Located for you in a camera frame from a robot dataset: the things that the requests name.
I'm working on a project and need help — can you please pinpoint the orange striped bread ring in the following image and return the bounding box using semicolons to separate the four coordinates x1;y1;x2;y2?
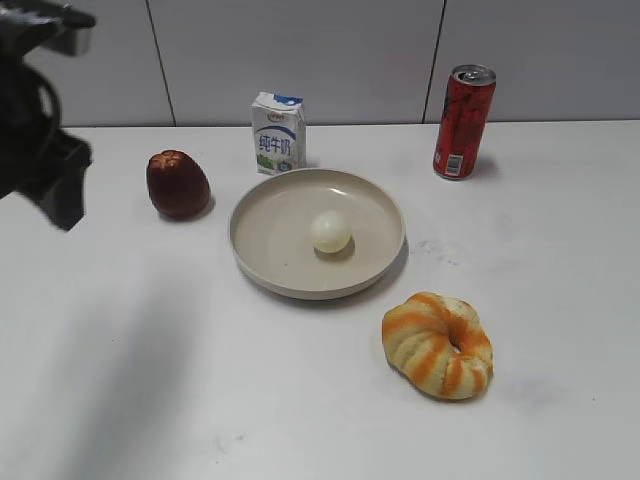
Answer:
382;291;495;401

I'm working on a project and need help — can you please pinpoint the beige round plate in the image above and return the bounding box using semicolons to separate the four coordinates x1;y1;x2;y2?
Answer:
229;168;406;300

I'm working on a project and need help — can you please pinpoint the dark red apple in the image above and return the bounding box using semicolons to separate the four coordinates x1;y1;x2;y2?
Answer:
146;150;211;220

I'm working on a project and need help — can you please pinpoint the white blue milk carton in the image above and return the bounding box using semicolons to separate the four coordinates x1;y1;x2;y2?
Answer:
251;92;307;175

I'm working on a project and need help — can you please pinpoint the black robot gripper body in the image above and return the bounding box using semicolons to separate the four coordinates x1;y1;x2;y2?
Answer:
1;1;96;197

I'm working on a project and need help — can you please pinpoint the white egg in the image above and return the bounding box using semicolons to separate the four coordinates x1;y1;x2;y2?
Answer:
310;210;351;254

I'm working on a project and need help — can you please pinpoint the tall red soda can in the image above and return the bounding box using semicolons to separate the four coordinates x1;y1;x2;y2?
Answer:
433;64;496;180

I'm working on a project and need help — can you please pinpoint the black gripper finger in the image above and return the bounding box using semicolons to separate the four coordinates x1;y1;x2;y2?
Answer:
18;130;92;231

